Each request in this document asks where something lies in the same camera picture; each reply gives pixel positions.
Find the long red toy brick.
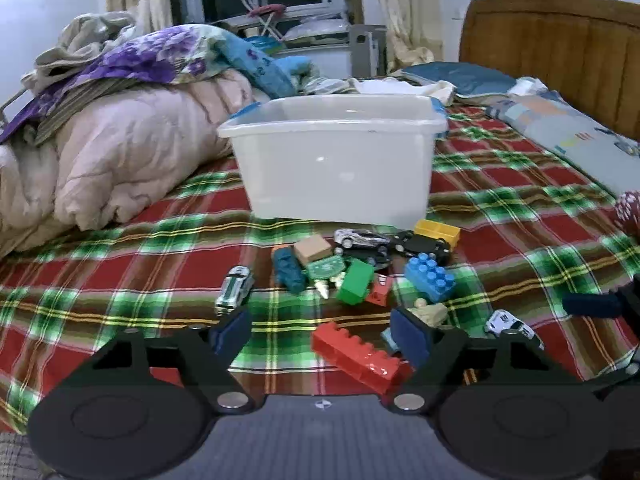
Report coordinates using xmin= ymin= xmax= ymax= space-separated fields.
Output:
xmin=311 ymin=321 xmax=416 ymax=395

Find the brown toy block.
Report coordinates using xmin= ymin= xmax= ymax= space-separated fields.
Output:
xmin=293 ymin=236 xmax=333 ymax=267

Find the green toy brick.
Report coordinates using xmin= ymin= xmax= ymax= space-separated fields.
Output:
xmin=336 ymin=259 xmax=376 ymax=306

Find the pink quilt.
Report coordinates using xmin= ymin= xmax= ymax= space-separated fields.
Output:
xmin=0 ymin=70 xmax=271 ymax=257

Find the yellow toy brick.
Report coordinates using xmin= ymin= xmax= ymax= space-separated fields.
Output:
xmin=414 ymin=219 xmax=461 ymax=252

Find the small red toy brick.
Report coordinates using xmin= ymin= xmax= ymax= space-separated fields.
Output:
xmin=365 ymin=275 xmax=394 ymax=308

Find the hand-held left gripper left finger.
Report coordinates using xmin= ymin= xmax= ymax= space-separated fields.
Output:
xmin=90 ymin=307 xmax=258 ymax=416

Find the black toy car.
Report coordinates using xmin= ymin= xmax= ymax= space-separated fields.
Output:
xmin=387 ymin=230 xmax=451 ymax=265

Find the light blue blanket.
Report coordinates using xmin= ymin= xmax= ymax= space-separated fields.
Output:
xmin=274 ymin=56 xmax=321 ymax=88

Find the dark teal toy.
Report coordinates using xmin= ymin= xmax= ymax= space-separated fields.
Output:
xmin=272 ymin=246 xmax=307 ymax=295

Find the red patterned cloth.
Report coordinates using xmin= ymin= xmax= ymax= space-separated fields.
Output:
xmin=614 ymin=190 xmax=640 ymax=237

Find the white pillow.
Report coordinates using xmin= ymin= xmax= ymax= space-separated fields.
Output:
xmin=282 ymin=19 xmax=351 ymax=44

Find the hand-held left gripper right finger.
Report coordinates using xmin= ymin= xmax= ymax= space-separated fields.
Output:
xmin=384 ymin=307 xmax=556 ymax=415

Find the green patterned toy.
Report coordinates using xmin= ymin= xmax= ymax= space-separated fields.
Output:
xmin=306 ymin=255 xmax=348 ymax=301

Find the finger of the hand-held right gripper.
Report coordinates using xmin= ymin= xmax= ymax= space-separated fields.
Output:
xmin=585 ymin=346 xmax=640 ymax=403
xmin=562 ymin=275 xmax=640 ymax=322

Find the metal rail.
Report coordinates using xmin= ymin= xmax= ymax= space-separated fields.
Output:
xmin=0 ymin=88 xmax=30 ymax=122

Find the beige toy figure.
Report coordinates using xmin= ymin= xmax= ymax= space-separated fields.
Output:
xmin=412 ymin=299 xmax=451 ymax=331

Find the silver green toy car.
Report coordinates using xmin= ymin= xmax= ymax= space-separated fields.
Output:
xmin=215 ymin=266 xmax=255 ymax=314

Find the white plastic container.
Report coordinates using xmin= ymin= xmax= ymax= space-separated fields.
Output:
xmin=217 ymin=95 xmax=447 ymax=226

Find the red green plaid bed sheet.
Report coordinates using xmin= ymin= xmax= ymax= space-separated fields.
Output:
xmin=0 ymin=102 xmax=640 ymax=436

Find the blue pillow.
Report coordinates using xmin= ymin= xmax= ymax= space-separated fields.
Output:
xmin=400 ymin=61 xmax=516 ymax=106

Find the wooden headboard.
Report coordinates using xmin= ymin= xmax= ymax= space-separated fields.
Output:
xmin=459 ymin=0 xmax=640 ymax=133

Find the beige crumpled cloth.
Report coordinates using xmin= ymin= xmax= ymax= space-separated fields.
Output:
xmin=34 ymin=11 xmax=138 ymax=83

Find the cream cloth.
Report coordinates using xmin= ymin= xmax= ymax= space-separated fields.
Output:
xmin=419 ymin=80 xmax=457 ymax=107

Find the white toy car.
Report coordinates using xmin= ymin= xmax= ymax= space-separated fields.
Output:
xmin=484 ymin=309 xmax=545 ymax=352

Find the patchwork print pillow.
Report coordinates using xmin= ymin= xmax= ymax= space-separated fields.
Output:
xmin=485 ymin=87 xmax=640 ymax=202

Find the teal cushion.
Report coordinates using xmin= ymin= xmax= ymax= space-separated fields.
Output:
xmin=244 ymin=35 xmax=287 ymax=52

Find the grey panel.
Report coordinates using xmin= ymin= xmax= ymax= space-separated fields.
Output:
xmin=349 ymin=24 xmax=388 ymax=79

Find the white crumpled cloth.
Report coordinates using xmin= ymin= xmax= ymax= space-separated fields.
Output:
xmin=509 ymin=76 xmax=549 ymax=97

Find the purple and blue floral quilt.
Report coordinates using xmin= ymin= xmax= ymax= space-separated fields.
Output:
xmin=0 ymin=24 xmax=301 ymax=146

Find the blue toy brick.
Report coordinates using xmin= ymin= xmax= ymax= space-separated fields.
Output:
xmin=404 ymin=251 xmax=457 ymax=304

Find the grey striped cloth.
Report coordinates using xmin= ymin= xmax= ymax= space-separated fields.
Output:
xmin=34 ymin=77 xmax=132 ymax=147

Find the small white cloth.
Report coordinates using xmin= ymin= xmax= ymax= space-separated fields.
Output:
xmin=351 ymin=78 xmax=418 ymax=97

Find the folding chair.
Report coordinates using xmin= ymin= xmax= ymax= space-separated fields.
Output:
xmin=235 ymin=0 xmax=287 ymax=41

